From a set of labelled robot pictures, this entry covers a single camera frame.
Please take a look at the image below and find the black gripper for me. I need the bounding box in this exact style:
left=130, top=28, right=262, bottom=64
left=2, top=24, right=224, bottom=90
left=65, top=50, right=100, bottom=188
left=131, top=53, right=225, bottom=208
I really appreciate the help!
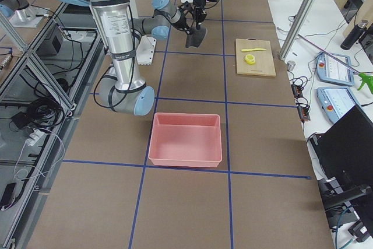
left=178, top=1, right=203, bottom=35
left=193, top=0, right=207, bottom=22

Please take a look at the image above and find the grey wiping cloth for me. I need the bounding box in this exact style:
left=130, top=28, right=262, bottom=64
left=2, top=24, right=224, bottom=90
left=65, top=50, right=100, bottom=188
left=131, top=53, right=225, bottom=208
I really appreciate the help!
left=185, top=27, right=207, bottom=48

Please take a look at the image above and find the black water bottle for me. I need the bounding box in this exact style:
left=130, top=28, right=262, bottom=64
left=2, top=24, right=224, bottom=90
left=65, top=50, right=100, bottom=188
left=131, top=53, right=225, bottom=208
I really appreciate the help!
left=340, top=20, right=368, bottom=50

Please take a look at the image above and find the yellow plastic knife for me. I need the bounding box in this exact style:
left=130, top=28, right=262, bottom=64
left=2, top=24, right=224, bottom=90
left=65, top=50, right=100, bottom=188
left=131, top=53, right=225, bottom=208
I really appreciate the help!
left=241, top=47, right=267, bottom=52

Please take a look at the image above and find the yellow plastic lemon half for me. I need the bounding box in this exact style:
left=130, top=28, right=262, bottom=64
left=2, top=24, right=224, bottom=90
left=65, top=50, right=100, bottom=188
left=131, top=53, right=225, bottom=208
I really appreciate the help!
left=244, top=54, right=256, bottom=65

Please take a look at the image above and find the wooden cutting board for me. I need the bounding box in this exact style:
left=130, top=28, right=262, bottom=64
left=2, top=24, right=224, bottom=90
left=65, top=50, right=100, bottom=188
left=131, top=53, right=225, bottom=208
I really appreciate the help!
left=235, top=38, right=276, bottom=77

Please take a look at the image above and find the small silver metal cylinder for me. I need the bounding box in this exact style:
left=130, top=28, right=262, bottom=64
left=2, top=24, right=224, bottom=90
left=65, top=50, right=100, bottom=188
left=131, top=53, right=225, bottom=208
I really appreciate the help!
left=286, top=61, right=295, bottom=72

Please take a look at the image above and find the pink plastic bin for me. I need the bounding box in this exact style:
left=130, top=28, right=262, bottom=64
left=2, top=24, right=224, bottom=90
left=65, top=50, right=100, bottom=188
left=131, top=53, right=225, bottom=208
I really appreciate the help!
left=148, top=113, right=223, bottom=168

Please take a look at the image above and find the far blue teach pendant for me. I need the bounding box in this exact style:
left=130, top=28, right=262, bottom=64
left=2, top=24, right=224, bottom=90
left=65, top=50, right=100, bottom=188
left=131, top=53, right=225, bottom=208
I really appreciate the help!
left=316, top=52, right=354, bottom=87

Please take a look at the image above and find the blue teach pendant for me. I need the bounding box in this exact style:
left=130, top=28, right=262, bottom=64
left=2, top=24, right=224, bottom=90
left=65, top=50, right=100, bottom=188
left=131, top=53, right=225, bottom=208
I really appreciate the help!
left=316, top=52, right=354, bottom=87
left=316, top=86, right=360, bottom=124

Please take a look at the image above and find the near blue teach pendant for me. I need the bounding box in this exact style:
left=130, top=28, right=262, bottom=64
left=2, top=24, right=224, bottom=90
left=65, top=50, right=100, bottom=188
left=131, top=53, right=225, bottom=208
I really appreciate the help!
left=316, top=86, right=360, bottom=124

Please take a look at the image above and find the black monitor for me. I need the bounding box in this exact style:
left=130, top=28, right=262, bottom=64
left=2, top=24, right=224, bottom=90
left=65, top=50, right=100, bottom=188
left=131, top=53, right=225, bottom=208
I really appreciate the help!
left=311, top=106, right=372, bottom=234

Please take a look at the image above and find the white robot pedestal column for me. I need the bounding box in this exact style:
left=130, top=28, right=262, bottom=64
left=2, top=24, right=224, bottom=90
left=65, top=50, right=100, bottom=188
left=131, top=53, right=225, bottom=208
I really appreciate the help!
left=129, top=0, right=157, bottom=65

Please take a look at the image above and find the aluminium frame post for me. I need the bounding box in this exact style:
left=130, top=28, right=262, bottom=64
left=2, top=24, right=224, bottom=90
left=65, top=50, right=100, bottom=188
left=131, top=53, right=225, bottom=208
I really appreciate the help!
left=279, top=0, right=315, bottom=61

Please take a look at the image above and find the green handled reacher grabber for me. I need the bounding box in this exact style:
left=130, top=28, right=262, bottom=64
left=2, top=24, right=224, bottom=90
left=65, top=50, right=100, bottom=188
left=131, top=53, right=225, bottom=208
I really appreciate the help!
left=297, top=34, right=373, bottom=93

